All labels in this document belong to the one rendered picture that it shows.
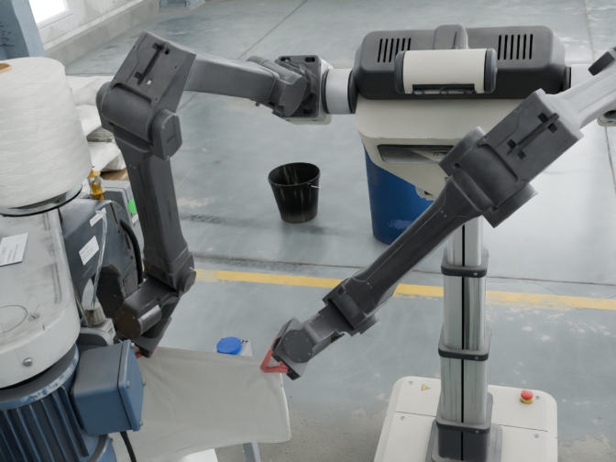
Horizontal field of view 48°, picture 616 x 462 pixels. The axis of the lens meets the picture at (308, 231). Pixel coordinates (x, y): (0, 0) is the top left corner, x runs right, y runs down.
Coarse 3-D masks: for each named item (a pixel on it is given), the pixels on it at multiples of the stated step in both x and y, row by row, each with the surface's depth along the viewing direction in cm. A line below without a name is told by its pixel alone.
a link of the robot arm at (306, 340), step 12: (336, 288) 114; (324, 300) 116; (324, 312) 114; (336, 312) 116; (300, 324) 113; (312, 324) 110; (324, 324) 112; (336, 324) 113; (348, 324) 115; (360, 324) 113; (372, 324) 113; (288, 336) 112; (300, 336) 110; (312, 336) 109; (324, 336) 110; (288, 348) 112; (300, 348) 111; (312, 348) 110; (324, 348) 114; (300, 360) 111
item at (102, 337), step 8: (80, 328) 102; (88, 328) 102; (80, 336) 102; (88, 336) 101; (96, 336) 101; (104, 336) 101; (80, 344) 102; (88, 344) 102; (96, 344) 102; (104, 344) 101; (112, 344) 102; (80, 352) 101
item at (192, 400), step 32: (160, 352) 134; (192, 352) 132; (160, 384) 139; (192, 384) 136; (224, 384) 134; (256, 384) 132; (160, 416) 144; (192, 416) 141; (224, 416) 139; (256, 416) 136; (288, 416) 134; (160, 448) 144; (192, 448) 143
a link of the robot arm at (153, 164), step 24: (96, 96) 92; (168, 120) 89; (120, 144) 95; (144, 144) 94; (168, 144) 92; (144, 168) 97; (168, 168) 101; (144, 192) 102; (168, 192) 105; (144, 216) 107; (168, 216) 109; (144, 240) 114; (168, 240) 113; (144, 264) 121; (168, 264) 116; (192, 264) 123
